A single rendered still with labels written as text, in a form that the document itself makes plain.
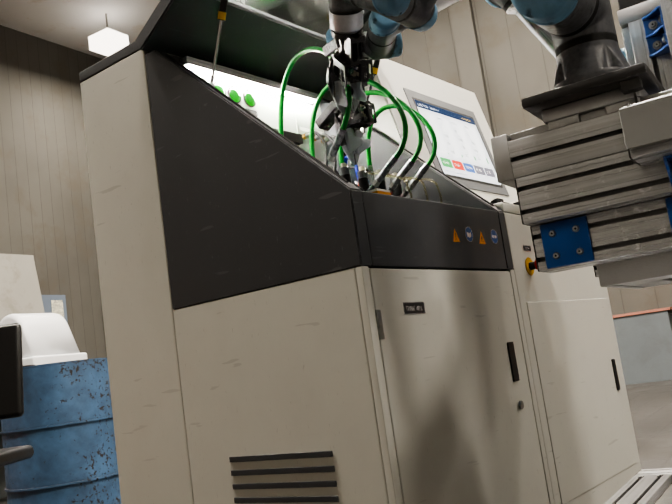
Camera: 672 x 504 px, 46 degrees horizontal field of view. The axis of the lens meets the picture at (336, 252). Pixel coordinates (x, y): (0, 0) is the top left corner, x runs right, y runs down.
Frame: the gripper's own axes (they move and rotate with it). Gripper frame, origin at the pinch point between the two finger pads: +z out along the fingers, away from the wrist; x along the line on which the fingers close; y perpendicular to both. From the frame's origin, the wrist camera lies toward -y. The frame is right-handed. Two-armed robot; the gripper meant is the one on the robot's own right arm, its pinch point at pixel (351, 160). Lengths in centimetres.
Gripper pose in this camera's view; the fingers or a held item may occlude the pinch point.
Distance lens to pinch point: 206.8
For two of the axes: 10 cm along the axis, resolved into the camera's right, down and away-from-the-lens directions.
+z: 1.4, 9.8, -1.4
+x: 6.1, 0.3, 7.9
